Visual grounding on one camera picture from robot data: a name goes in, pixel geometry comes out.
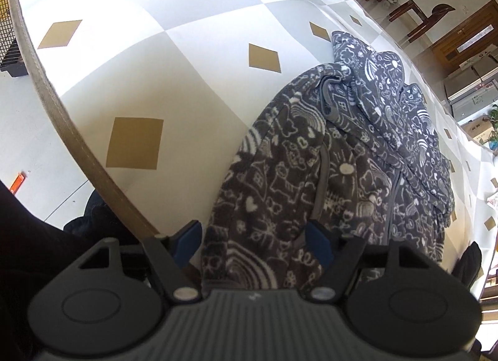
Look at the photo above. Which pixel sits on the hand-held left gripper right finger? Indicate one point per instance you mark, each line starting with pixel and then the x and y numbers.
pixel 319 244

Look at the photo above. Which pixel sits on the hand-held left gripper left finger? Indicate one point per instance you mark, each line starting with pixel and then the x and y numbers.
pixel 188 240

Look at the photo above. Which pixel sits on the grey doodle print fleece jacket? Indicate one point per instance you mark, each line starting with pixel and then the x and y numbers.
pixel 330 151

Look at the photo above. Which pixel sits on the folded black pants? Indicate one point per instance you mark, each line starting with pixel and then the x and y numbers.
pixel 469 263

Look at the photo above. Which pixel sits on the person's dark trousers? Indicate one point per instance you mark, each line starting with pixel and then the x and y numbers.
pixel 23 267

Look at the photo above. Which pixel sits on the orange floor object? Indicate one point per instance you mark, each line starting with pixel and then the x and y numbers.
pixel 18 183

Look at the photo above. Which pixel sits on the cardboard box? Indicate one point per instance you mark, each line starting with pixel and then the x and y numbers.
pixel 480 131

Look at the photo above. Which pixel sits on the dark wooden dining chair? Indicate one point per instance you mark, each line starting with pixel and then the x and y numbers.
pixel 424 18

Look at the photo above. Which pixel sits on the wooden door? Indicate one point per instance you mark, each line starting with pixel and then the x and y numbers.
pixel 467 34

